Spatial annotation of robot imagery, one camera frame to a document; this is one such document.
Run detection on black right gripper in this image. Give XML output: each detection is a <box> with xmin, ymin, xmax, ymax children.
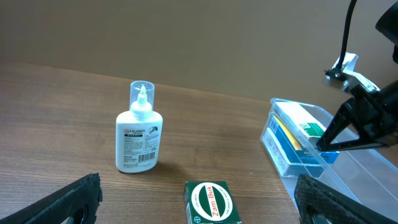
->
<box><xmin>315</xmin><ymin>46</ymin><xmax>398</xmax><ymax>153</ymax></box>

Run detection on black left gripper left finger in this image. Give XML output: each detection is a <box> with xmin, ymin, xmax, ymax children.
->
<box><xmin>1</xmin><ymin>173</ymin><xmax>103</xmax><ymax>224</ymax></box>

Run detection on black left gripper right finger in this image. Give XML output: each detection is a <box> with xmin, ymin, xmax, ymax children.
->
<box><xmin>294</xmin><ymin>174</ymin><xmax>397</xmax><ymax>224</ymax></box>

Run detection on white green medicine box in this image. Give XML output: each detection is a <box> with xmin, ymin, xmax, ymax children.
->
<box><xmin>276</xmin><ymin>101</ymin><xmax>326</xmax><ymax>148</ymax></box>

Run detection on blue VapoDrops box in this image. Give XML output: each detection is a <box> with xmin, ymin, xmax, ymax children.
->
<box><xmin>267</xmin><ymin>114</ymin><xmax>340</xmax><ymax>165</ymax></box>

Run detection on green Zam-Buk box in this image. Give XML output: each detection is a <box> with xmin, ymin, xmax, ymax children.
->
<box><xmin>184</xmin><ymin>181</ymin><xmax>242</xmax><ymax>224</ymax></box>

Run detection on clear plastic container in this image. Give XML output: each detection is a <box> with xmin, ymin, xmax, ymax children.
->
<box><xmin>261</xmin><ymin>98</ymin><xmax>397</xmax><ymax>221</ymax></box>

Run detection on white calamine lotion bottle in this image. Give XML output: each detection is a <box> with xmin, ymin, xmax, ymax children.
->
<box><xmin>115</xmin><ymin>80</ymin><xmax>163</xmax><ymax>174</ymax></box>

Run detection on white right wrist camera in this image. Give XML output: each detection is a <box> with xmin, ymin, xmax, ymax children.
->
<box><xmin>323</xmin><ymin>52</ymin><xmax>380</xmax><ymax>94</ymax></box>

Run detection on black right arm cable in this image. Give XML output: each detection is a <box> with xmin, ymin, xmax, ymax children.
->
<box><xmin>337</xmin><ymin>0</ymin><xmax>358</xmax><ymax>71</ymax></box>

